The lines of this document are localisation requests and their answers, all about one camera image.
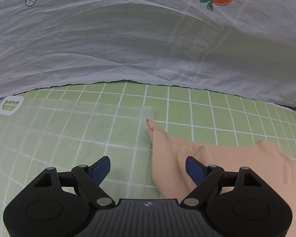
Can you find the green grid cutting mat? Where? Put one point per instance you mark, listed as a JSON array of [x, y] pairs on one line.
[[197, 115]]

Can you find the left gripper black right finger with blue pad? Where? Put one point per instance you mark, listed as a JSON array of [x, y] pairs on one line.
[[206, 179]]

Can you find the translucent zipper storage bag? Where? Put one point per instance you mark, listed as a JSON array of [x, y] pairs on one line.
[[63, 134]]

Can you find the beige long-sleeve garment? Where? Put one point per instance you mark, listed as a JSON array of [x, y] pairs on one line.
[[266, 159]]

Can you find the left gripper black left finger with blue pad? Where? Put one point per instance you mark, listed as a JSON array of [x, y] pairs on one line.
[[88, 180]]

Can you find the grey printed bed sheet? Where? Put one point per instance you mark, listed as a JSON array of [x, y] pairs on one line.
[[238, 47]]

